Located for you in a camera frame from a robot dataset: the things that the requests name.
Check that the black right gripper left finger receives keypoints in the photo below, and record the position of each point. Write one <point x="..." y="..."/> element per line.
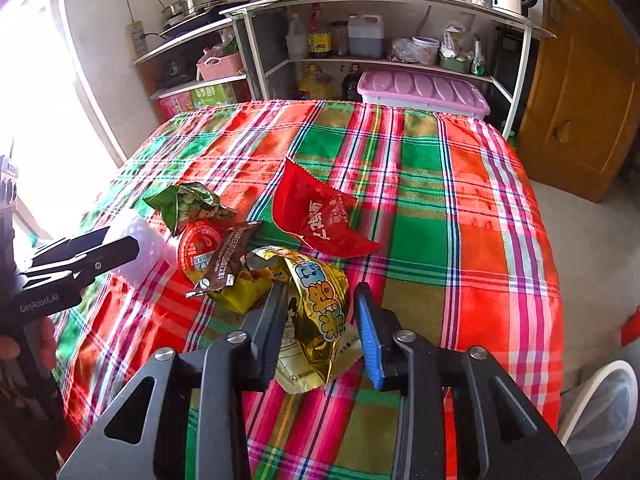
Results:
<point x="256" y="362"/>

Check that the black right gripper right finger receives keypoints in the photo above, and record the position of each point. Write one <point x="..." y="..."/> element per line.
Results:
<point x="380" y="335"/>

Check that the gold snack wrapper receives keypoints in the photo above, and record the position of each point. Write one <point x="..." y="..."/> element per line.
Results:
<point x="318" y="343"/>

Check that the white foam fruit net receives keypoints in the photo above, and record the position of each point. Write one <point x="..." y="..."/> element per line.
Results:
<point x="153" y="248"/>

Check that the red snack wrapper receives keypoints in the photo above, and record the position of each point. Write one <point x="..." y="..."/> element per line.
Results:
<point x="317" y="214"/>

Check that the white trash bin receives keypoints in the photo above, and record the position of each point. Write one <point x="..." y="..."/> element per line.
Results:
<point x="597" y="416"/>

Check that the white kitchen shelf unit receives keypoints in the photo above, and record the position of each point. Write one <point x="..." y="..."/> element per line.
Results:
<point x="463" y="51"/>

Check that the person's left hand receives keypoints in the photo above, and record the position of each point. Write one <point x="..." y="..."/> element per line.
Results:
<point x="11" y="348"/>

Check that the brown snack wrapper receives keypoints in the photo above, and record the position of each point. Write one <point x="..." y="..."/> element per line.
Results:
<point x="225" y="264"/>

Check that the clear plastic cup red lid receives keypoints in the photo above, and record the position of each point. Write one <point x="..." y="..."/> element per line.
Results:
<point x="197" y="244"/>

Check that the plaid tablecloth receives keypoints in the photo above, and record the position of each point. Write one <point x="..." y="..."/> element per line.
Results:
<point x="464" y="259"/>

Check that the green snack wrapper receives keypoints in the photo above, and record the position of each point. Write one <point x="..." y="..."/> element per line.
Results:
<point x="180" y="204"/>

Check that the green and pink carton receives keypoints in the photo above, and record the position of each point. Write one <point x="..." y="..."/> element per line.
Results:
<point x="195" y="99"/>

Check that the pink woven basket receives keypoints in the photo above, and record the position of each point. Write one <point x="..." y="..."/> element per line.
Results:
<point x="212" y="67"/>

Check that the pink lidded storage box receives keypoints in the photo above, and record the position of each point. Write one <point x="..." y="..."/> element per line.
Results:
<point x="422" y="91"/>

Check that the wooden door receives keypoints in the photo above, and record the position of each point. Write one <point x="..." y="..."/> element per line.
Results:
<point x="582" y="112"/>

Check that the yellow label sauce bottle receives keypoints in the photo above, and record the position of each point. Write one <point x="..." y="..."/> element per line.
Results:
<point x="319" y="37"/>

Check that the steel pot with lid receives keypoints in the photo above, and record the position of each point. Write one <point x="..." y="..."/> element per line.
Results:
<point x="187" y="8"/>

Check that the white plastic jug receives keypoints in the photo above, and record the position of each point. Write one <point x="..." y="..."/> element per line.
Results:
<point x="366" y="35"/>

